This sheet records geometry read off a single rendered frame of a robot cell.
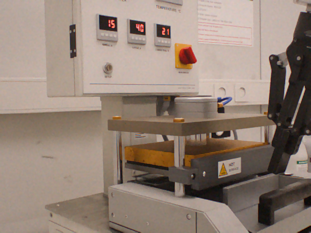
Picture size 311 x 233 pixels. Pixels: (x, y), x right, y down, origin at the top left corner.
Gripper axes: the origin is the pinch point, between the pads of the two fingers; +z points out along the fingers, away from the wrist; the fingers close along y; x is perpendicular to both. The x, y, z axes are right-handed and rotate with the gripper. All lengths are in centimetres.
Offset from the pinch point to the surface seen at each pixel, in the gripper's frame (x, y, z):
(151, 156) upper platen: -10.4, -16.7, 7.5
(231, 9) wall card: 71, -71, -19
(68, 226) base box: -17.2, -27.4, 26.5
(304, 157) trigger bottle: 84, -30, 27
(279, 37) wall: 98, -63, -13
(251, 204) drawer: -1.1, -1.5, 10.1
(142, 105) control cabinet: 0.5, -33.3, 4.7
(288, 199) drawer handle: -2.5, 4.3, 5.5
